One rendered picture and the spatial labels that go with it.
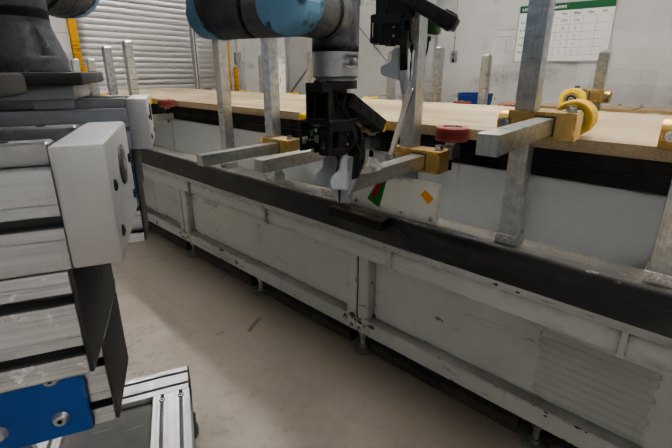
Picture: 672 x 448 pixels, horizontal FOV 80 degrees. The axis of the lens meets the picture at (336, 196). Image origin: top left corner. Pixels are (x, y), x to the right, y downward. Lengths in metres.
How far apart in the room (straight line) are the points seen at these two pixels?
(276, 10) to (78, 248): 0.36
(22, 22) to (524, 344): 1.32
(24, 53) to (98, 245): 0.54
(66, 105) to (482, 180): 0.93
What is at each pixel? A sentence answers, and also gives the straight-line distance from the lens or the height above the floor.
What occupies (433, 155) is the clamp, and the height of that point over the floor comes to 0.86.
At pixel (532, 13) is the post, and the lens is 0.84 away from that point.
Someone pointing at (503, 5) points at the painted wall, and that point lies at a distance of 8.46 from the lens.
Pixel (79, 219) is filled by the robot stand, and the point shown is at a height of 0.94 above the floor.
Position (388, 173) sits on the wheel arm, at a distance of 0.81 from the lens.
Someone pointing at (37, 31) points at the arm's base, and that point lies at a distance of 0.86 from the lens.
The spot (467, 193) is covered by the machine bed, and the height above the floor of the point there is 0.72.
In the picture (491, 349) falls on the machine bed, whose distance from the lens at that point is 1.35.
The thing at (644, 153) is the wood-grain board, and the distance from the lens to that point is 1.00.
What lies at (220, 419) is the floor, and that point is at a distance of 1.48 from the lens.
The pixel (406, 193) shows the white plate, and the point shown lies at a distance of 0.97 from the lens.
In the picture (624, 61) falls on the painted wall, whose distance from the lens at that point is 8.01.
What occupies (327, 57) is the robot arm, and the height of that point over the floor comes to 1.06.
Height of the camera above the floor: 1.04
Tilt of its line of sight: 17 degrees down
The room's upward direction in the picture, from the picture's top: straight up
